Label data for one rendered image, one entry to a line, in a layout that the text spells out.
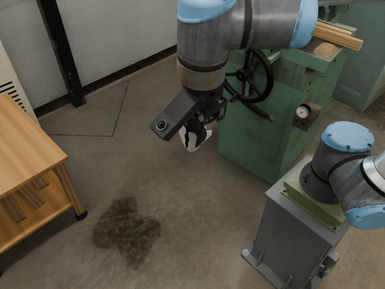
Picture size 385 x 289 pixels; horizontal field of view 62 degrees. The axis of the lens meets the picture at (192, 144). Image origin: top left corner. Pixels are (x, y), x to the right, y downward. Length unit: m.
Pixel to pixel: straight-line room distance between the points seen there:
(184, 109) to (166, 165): 1.51
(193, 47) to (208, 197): 1.50
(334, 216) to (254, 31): 0.86
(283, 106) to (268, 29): 1.15
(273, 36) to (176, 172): 1.61
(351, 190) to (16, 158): 1.34
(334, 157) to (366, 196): 0.16
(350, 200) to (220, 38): 0.68
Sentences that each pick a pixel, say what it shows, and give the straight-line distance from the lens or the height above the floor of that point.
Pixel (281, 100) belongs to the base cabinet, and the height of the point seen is 0.62.
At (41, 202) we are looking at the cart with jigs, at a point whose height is 0.20.
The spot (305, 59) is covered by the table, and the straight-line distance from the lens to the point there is 1.49.
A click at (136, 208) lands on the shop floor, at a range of 1.94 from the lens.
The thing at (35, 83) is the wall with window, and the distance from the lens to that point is 2.53.
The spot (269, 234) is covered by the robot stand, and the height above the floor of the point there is 0.30.
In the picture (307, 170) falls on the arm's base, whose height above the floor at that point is 0.69.
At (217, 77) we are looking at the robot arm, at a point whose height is 1.29.
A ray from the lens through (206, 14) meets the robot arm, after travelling 0.50.
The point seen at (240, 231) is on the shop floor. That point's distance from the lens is 1.86.
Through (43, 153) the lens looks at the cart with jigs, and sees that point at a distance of 1.61.
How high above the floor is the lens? 1.61
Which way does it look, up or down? 46 degrees down
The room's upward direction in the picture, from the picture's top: straight up
